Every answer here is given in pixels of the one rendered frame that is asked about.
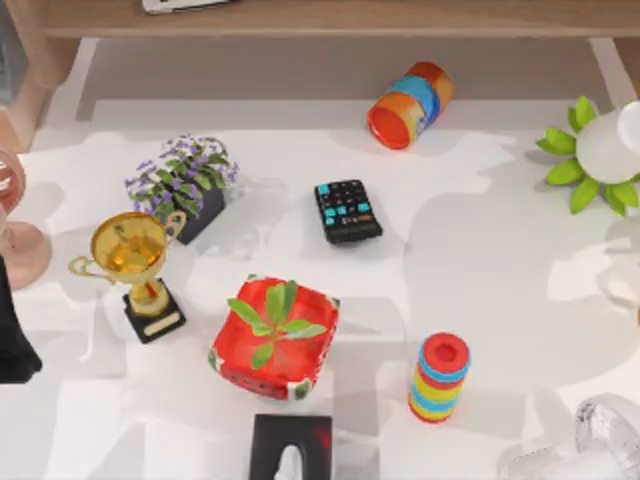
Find black remote control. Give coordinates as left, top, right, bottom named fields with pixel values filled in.
left=313, top=178, right=384, bottom=246

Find red square pot with plant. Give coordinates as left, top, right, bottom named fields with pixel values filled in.
left=207, top=273, right=342, bottom=402

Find purple flowers in black pot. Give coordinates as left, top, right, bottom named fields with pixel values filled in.
left=124, top=133, right=241, bottom=246

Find orange and blue can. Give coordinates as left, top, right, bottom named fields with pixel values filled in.
left=366, top=61, right=455, bottom=151

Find stack of coloured rings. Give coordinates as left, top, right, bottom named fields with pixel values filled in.
left=408, top=331, right=471, bottom=425

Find gold trophy on black base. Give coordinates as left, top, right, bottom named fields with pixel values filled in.
left=68, top=210, right=188, bottom=345

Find black tissue box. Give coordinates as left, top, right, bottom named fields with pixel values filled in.
left=248, top=413, right=335, bottom=480

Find wooden shelf unit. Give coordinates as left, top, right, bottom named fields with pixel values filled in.
left=0, top=0, right=640, bottom=154

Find white device on shelf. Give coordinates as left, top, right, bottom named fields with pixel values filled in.
left=141, top=0, right=241, bottom=15

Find white vase with green leaves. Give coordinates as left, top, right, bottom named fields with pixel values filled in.
left=535, top=95, right=640, bottom=218

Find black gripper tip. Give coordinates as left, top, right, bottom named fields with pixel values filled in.
left=0, top=255, right=43, bottom=385

